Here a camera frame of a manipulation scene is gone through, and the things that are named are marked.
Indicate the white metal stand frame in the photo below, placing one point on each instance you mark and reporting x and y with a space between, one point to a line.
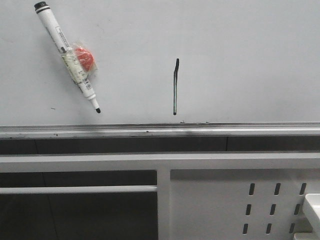
112 196

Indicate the white whiteboard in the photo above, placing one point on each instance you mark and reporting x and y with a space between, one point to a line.
164 68

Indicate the upper white plastic tray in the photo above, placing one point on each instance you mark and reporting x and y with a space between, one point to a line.
311 210

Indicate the white black whiteboard marker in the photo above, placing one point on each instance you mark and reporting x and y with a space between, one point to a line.
67 53

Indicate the white perforated pegboard panel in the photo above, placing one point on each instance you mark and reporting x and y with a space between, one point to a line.
240 204

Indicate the red round magnet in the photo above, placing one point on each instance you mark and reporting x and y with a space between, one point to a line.
85 57

